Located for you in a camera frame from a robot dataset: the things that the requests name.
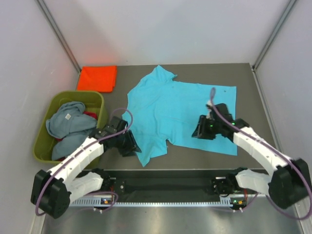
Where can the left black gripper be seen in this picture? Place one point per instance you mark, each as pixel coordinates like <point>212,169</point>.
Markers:
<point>131,145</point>

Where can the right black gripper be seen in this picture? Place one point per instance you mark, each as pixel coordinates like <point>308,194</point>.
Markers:
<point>200,131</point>

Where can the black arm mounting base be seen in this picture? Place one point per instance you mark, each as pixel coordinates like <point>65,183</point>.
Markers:
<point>169,185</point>

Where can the red t shirt in bin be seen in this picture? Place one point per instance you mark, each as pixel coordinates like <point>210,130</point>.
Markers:
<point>91,114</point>

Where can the folded orange t shirt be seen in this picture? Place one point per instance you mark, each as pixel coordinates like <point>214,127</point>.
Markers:
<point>97,78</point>

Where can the grey blue t shirt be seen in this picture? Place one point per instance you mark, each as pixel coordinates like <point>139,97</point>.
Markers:
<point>71,108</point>
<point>68,145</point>

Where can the olive green plastic bin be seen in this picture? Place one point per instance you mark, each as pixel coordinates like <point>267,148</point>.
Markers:
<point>44,143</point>

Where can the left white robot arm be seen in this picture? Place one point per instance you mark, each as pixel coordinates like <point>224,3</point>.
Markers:
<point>54,190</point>

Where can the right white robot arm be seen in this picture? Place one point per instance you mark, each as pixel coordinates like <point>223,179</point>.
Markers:
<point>286,181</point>

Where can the aluminium frame rail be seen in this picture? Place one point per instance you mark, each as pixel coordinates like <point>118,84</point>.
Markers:
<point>267,110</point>

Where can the slotted white cable duct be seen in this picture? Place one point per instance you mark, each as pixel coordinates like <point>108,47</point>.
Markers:
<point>105,201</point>

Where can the cyan t shirt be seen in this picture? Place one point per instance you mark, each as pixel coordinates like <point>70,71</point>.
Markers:
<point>161,109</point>

